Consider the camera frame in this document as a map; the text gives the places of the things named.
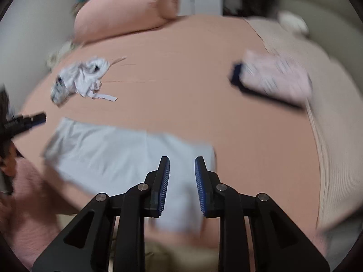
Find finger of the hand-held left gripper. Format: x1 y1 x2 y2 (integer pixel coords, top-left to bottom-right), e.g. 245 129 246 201
4 113 47 134

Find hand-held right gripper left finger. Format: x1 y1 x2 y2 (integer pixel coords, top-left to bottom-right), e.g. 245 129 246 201
32 156 171 272

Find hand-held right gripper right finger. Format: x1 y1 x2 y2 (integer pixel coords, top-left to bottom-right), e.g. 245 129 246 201
194 156 331 272

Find light blue navy-trimmed t-shirt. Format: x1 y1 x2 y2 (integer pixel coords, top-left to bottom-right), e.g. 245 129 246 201
42 117 217 236

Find pile of pale clothes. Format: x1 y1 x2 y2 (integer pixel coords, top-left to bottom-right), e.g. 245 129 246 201
47 41 83 66

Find person's left hand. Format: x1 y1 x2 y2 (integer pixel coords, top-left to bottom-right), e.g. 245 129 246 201
0 150 19 177

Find person's khaki trousers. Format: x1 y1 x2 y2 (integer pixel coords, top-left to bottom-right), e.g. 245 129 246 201
143 232 220 272

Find round pink bed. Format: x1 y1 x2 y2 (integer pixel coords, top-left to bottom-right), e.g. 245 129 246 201
13 14 324 247

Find folded navy garment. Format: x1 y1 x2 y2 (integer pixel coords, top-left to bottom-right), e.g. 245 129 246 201
230 61 305 111

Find folded pink printed garment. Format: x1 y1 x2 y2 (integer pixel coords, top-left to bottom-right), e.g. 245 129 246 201
242 49 312 102

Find rolled pink quilt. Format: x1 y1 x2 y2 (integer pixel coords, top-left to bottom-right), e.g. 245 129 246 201
74 0 180 44

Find white plush toy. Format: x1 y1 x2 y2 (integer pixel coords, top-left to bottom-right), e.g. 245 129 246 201
276 11 309 34

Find grey padded headboard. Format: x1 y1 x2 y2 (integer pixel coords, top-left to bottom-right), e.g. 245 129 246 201
279 0 363 71

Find crumpled white garment with strap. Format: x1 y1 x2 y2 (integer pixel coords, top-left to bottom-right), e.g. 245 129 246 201
65 58 118 102

